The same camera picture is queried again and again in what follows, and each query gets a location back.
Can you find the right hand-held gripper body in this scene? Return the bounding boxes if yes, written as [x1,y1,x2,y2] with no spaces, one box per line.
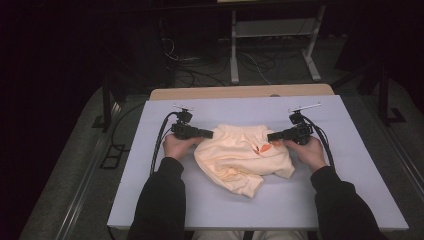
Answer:
[288,103,323,146]

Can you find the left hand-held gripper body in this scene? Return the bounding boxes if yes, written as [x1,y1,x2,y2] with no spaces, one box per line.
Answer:
[171,104,195,141]

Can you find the cream pants with orange print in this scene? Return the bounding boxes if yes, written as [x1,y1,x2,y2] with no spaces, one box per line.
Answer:
[193,123,296,199]

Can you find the person's left hand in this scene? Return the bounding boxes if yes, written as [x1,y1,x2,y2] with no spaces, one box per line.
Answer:
[162,133,204,163]

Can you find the person's right hand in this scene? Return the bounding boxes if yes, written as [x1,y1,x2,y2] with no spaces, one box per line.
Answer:
[283,136,328,174]

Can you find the light wooden table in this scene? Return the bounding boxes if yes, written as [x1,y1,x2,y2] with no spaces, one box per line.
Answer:
[148,83,335,101]

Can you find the black metal floor stand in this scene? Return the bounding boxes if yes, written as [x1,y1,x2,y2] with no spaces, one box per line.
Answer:
[91,74,127,169]
[333,61,407,127]

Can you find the dark cabinet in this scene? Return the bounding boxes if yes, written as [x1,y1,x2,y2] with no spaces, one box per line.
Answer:
[108,14,175,93]

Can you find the person's legs in light trousers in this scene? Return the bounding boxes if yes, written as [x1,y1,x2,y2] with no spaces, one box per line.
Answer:
[191,230,309,240]

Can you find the white metal stand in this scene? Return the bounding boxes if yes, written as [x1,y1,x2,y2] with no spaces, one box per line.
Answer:
[229,4,326,84]

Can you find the left hand-held gripper black cable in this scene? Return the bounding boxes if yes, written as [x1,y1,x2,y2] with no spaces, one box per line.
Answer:
[149,111,180,176]

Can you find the hand-held gripper black cable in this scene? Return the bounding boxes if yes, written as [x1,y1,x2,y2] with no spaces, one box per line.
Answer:
[300,114,336,168]
[149,111,180,176]

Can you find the right hand-held gripper black cable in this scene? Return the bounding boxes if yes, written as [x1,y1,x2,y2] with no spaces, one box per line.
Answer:
[300,114,336,168]

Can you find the tangle of floor cables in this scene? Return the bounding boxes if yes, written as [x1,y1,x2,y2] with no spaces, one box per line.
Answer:
[161,36,278,88]

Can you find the black floor cable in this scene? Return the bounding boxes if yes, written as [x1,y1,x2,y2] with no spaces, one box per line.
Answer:
[110,101,147,152]

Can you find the aluminium floor rail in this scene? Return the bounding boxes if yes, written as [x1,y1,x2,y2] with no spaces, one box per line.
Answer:
[54,101,123,240]
[361,94,424,189]

